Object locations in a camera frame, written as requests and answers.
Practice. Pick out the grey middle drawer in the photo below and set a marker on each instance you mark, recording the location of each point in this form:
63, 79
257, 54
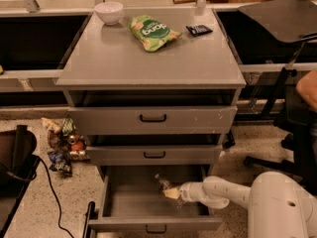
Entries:
154, 155

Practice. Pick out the grey bottom drawer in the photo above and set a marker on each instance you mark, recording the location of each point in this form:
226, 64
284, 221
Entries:
132, 200

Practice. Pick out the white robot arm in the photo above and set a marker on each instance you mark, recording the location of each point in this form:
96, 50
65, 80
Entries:
278, 207

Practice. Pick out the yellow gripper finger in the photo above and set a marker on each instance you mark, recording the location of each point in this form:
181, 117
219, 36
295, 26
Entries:
172, 193

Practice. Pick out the grey top drawer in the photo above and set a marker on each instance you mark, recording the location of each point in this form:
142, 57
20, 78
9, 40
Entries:
152, 120

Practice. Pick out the grey drawer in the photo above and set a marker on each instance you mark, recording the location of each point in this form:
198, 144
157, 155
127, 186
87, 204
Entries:
132, 200
152, 120
154, 155

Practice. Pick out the black rolling laptop stand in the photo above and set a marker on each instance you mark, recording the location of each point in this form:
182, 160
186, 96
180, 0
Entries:
290, 22

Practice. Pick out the white bowl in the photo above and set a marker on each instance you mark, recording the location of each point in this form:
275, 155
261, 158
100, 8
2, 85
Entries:
109, 12

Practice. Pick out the small black packet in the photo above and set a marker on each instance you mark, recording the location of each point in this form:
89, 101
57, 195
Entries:
198, 30

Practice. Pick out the grey drawer cabinet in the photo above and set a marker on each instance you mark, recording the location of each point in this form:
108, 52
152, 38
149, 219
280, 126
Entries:
110, 68

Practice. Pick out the clear plastic water bottle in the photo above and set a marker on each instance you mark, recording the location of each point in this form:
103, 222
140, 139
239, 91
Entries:
166, 184

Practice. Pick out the pile of snack packets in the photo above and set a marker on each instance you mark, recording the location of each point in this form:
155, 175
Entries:
66, 143

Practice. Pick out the person's forearm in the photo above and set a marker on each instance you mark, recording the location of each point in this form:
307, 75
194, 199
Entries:
307, 89

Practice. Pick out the green snack bag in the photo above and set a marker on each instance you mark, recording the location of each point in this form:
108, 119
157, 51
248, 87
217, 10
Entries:
152, 33

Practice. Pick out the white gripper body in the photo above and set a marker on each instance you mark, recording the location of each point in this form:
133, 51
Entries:
187, 191

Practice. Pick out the wooden stick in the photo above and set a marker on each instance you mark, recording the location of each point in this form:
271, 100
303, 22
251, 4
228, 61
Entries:
183, 1

